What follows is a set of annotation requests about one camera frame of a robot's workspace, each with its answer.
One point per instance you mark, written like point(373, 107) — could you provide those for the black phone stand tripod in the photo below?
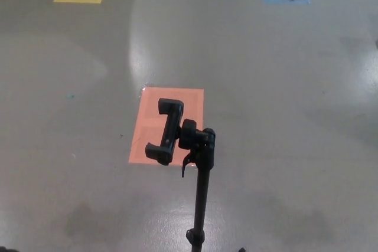
point(202, 193)

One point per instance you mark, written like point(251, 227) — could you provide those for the orange floor tape rectangle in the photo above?
point(150, 110)

